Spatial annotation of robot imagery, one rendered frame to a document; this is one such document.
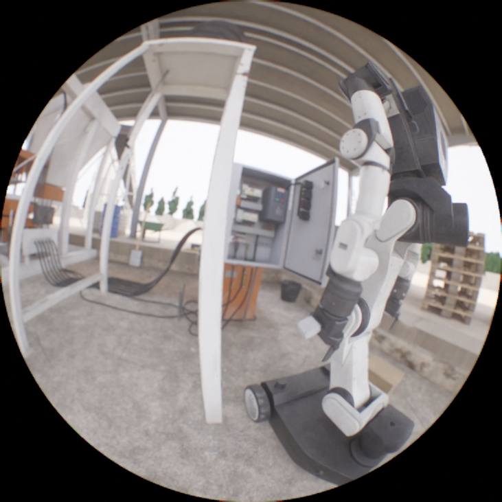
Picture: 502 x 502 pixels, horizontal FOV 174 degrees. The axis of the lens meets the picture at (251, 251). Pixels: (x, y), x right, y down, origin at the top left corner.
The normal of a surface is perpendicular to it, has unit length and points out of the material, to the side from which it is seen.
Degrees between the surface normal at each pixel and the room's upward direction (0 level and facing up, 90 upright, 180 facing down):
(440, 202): 90
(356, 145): 90
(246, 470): 0
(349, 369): 90
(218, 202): 80
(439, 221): 113
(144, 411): 0
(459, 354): 89
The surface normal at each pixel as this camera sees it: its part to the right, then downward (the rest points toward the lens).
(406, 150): -0.95, 0.07
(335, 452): 0.15, -0.99
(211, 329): 0.28, -0.06
